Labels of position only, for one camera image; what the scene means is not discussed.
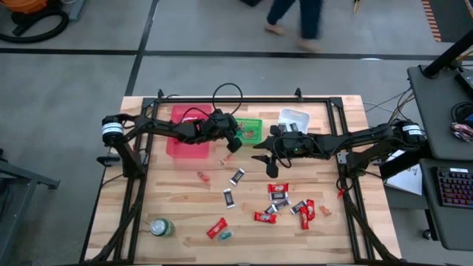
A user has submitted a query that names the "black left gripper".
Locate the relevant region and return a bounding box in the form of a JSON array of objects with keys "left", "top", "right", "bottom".
[{"left": 184, "top": 109, "right": 243, "bottom": 154}]

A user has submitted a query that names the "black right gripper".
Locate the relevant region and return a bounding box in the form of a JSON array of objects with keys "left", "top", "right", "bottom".
[{"left": 251, "top": 124, "right": 328, "bottom": 178}]

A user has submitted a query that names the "green plastic basket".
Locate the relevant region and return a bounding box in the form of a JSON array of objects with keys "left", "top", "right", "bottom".
[{"left": 227, "top": 117, "right": 264, "bottom": 145}]

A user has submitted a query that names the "pink plastic bin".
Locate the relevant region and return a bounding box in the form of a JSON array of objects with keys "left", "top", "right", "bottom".
[{"left": 165, "top": 103, "right": 214, "bottom": 160}]

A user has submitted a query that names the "white plastic bin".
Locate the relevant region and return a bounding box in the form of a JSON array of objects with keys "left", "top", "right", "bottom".
[{"left": 276, "top": 106, "right": 312, "bottom": 156}]

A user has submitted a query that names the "green soda can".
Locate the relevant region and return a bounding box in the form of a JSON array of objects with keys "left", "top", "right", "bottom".
[{"left": 149, "top": 217, "right": 176, "bottom": 238}]

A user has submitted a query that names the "person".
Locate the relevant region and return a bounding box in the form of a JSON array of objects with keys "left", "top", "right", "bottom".
[{"left": 264, "top": 0, "right": 327, "bottom": 53}]

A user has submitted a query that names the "white paper sheet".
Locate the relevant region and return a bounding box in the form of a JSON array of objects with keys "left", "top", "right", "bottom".
[{"left": 384, "top": 149, "right": 424, "bottom": 196}]

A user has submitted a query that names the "grey desk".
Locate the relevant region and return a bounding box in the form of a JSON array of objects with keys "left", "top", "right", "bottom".
[
  {"left": 419, "top": 158, "right": 473, "bottom": 252},
  {"left": 407, "top": 64, "right": 473, "bottom": 160}
]

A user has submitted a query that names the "backlit black keyboard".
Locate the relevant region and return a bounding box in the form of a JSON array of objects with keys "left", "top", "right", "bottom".
[{"left": 435, "top": 166, "right": 473, "bottom": 208}]

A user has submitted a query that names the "colourful wrapper pile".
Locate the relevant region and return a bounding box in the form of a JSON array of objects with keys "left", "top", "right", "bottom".
[{"left": 450, "top": 122, "right": 473, "bottom": 143}]

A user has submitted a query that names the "black diagonal pole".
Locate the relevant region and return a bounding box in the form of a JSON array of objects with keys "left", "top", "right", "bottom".
[{"left": 422, "top": 29, "right": 473, "bottom": 79}]

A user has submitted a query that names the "black desk device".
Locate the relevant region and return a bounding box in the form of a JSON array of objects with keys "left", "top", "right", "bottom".
[{"left": 454, "top": 68, "right": 473, "bottom": 100}]

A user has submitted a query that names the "orange vacuum cleaner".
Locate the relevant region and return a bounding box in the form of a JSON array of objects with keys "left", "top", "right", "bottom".
[{"left": 1, "top": 0, "right": 49, "bottom": 15}]

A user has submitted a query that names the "black mat with orange edge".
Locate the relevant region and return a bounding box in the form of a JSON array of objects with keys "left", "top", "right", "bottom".
[{"left": 421, "top": 0, "right": 473, "bottom": 44}]

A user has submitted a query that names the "black left camera cable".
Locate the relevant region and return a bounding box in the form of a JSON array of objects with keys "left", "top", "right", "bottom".
[{"left": 212, "top": 82, "right": 244, "bottom": 115}]

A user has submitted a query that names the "black vacuum hose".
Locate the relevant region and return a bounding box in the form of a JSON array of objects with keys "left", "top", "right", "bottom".
[{"left": 0, "top": 7, "right": 70, "bottom": 44}]

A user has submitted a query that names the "coiled black cable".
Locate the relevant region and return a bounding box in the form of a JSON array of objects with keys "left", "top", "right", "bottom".
[{"left": 450, "top": 101, "right": 473, "bottom": 125}]

